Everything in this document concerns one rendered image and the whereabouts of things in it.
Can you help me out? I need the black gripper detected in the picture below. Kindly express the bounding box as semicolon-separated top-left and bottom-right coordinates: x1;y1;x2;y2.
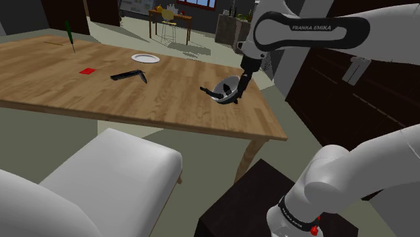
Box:
235;55;263;100

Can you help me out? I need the grey bowl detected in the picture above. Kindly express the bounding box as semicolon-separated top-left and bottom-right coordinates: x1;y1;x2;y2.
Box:
211;75;242;106

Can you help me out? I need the black utensil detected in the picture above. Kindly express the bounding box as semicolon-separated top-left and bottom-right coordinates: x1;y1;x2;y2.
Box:
199;83;232;100

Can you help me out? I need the grey cabinet with plants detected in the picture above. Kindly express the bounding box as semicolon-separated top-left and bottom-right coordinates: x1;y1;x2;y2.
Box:
214;7;254;50

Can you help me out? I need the wooden desk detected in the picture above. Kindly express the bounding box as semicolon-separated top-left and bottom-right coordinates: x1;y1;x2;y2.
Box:
147;3;193;46

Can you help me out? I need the window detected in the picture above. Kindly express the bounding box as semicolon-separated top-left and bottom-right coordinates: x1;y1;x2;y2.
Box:
176;0;217;11

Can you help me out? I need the dark wooden cabinet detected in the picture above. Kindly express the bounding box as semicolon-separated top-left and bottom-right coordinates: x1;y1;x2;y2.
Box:
284;45;420;152

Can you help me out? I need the white plate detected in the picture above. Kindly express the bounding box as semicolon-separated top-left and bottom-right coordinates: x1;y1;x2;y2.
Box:
131;53;162;65

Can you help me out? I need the yellow stool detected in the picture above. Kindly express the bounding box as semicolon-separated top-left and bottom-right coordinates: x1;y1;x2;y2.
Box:
160;8;178;44

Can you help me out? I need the black folding ruler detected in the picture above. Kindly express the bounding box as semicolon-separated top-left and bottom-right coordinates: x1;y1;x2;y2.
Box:
110;69;148;85

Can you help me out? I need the wooden table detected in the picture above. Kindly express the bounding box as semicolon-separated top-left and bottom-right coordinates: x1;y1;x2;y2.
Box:
0;34;289;184

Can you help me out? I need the dark door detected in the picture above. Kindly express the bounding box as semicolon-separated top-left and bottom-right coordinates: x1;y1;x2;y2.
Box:
40;0;92;36
86;0;122;28

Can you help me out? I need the white armchair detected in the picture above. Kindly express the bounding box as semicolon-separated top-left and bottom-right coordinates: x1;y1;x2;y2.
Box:
0;127;184;237

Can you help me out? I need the green pen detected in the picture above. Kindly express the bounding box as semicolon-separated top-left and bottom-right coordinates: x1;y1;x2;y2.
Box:
63;20;77;54

